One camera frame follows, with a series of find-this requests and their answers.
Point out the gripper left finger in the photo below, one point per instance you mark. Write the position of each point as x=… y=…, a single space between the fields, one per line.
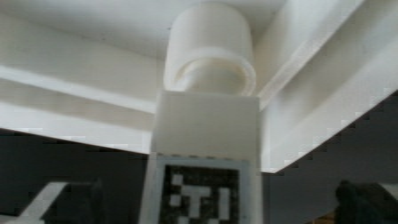
x=79 y=205

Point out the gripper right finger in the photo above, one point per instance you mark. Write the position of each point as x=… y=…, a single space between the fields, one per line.
x=367 y=203

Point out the white leg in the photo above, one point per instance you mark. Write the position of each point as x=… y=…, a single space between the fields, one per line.
x=204 y=178

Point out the white square tabletop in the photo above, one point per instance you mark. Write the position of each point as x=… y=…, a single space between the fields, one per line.
x=83 y=64

